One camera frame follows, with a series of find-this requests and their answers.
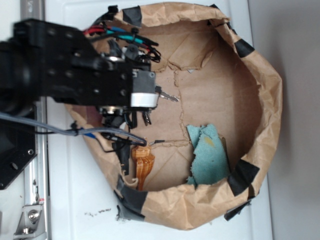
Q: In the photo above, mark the aluminium extrusion rail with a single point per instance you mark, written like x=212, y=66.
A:
x=36, y=180

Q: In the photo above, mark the teal cloth rag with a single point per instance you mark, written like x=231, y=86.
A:
x=210, y=164

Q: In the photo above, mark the brown paper bag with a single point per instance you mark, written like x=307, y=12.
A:
x=221, y=80

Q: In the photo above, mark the metal corner bracket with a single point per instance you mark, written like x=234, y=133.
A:
x=30, y=223

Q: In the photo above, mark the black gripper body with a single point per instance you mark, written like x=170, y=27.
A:
x=51, y=60

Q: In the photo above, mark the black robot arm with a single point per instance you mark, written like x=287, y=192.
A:
x=106, y=40

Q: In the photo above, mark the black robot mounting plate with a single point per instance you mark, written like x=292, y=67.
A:
x=18, y=146

